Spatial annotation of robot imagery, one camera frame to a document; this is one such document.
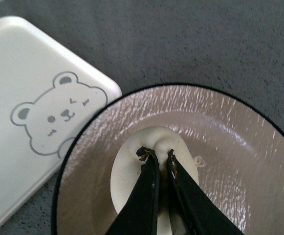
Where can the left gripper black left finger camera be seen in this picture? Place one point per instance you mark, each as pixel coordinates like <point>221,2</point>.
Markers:
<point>139,214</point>

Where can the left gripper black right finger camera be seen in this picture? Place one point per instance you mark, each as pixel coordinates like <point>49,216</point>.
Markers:
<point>191,212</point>

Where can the white steamed bun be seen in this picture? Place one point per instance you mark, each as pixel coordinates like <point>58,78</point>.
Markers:
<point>127,168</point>

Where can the beige plate with black rim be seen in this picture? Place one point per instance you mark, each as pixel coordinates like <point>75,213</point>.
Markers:
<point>241,158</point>

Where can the cream bear-print serving tray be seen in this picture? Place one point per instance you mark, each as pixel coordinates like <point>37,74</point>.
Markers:
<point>47,95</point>

